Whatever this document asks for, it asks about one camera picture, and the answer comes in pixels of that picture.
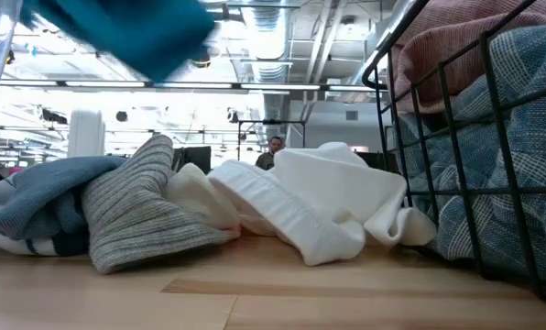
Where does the teal fleece cloth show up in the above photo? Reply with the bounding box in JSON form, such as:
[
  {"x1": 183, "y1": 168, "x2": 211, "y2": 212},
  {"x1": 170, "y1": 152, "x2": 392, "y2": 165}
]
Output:
[{"x1": 19, "y1": 0, "x2": 217, "y2": 83}]

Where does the pink woven button cloth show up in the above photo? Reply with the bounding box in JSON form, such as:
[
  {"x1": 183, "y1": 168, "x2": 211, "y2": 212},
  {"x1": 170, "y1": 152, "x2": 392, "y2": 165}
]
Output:
[{"x1": 391, "y1": 0, "x2": 546, "y2": 115}]

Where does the blue white-patterned cloth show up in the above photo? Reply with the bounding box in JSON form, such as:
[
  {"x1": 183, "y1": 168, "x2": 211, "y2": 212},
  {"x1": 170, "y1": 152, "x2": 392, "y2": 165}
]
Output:
[{"x1": 394, "y1": 25, "x2": 546, "y2": 283}]

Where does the person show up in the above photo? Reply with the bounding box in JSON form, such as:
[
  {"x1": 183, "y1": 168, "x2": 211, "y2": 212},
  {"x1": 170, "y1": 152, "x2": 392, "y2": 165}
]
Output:
[{"x1": 254, "y1": 136, "x2": 285, "y2": 171}]

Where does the white cotton cloth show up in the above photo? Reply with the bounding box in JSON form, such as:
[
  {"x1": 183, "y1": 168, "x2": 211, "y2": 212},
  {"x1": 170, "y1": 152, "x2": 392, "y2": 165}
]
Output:
[{"x1": 207, "y1": 140, "x2": 438, "y2": 268}]

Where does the black computer monitor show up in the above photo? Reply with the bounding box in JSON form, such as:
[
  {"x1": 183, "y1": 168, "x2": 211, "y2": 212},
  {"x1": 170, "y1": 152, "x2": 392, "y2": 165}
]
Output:
[{"x1": 171, "y1": 145, "x2": 213, "y2": 175}]

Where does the long ceiling light strip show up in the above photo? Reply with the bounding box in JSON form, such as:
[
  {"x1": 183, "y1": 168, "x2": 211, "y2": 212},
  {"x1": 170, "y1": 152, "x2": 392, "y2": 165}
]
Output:
[{"x1": 0, "y1": 79, "x2": 382, "y2": 94}]

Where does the cream knit cloth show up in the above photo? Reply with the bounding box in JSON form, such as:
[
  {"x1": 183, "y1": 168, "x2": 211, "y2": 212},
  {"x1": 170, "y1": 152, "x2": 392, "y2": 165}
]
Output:
[{"x1": 165, "y1": 162, "x2": 242, "y2": 230}]

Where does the grey ribbed knit cloth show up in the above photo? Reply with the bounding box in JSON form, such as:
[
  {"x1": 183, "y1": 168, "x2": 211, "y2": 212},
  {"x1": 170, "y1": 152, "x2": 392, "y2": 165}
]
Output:
[{"x1": 81, "y1": 134, "x2": 241, "y2": 275}]

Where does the white column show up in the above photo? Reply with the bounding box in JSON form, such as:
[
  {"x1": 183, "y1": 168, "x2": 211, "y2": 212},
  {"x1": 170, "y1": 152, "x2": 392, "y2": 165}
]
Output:
[{"x1": 67, "y1": 109, "x2": 106, "y2": 159}]

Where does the grey-blue knit cloth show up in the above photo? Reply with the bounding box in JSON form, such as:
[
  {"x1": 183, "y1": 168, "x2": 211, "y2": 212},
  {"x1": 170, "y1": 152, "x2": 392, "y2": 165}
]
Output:
[{"x1": 0, "y1": 155, "x2": 127, "y2": 242}]

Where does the large silver ventilation duct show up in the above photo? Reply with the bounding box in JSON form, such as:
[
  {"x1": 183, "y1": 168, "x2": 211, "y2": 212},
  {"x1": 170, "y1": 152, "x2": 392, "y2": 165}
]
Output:
[{"x1": 241, "y1": 0, "x2": 293, "y2": 121}]

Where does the black wire basket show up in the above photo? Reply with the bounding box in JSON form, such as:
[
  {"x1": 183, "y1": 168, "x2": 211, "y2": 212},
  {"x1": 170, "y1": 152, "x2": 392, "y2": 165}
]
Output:
[{"x1": 362, "y1": 0, "x2": 546, "y2": 303}]

